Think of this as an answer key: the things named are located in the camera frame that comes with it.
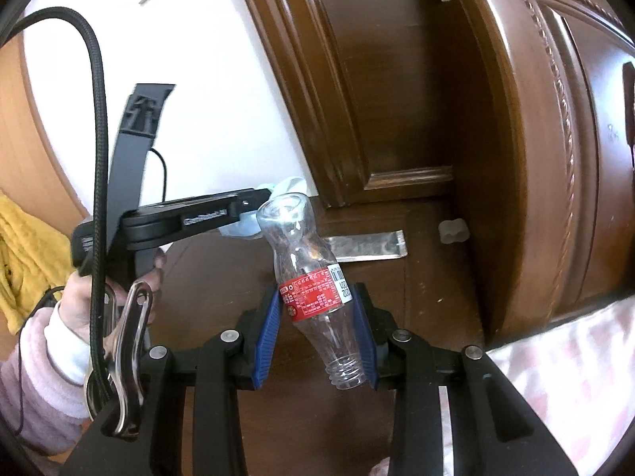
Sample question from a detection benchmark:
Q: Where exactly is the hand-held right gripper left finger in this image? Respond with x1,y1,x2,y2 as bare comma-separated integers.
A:
60,285,283,476

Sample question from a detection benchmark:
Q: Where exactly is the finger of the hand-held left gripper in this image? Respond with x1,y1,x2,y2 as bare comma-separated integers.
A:
181,187,273,234

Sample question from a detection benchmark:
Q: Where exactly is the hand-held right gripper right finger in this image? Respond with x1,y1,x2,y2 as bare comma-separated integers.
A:
350,282,579,476

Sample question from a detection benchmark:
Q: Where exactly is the clear bottle with red label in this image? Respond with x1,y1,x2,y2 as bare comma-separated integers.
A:
255,193,375,390

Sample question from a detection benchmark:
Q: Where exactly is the person's left hand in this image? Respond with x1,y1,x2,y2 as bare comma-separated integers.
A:
60,249,167,347

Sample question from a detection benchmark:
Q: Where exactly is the dark wooden nightstand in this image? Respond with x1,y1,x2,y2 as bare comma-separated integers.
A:
154,193,489,476

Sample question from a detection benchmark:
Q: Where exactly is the silver foil wrapper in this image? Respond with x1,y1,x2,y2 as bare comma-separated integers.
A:
322,229,408,263

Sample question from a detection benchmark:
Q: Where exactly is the orange wooden wardrobe door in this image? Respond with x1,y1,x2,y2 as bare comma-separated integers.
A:
0,35,92,229

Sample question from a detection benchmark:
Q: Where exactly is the yellow knitted jacket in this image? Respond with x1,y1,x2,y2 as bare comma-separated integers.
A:
0,191,75,335

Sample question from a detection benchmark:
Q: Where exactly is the metal spring clip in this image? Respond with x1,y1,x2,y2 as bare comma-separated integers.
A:
83,280,154,440

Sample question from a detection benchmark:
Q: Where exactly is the small translucent plastic cap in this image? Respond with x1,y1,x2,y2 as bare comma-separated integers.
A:
437,218,471,245

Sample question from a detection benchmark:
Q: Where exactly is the pink patterned blanket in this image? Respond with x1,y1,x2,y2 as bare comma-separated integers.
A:
369,297,635,476

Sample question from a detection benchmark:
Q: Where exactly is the wooden bed headboard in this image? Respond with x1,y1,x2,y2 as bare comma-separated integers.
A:
231,0,635,348

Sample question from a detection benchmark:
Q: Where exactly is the smooth black cable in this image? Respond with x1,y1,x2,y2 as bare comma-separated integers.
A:
149,148,168,199

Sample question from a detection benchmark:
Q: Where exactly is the black braided cable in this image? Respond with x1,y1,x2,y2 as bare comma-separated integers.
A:
0,7,112,402

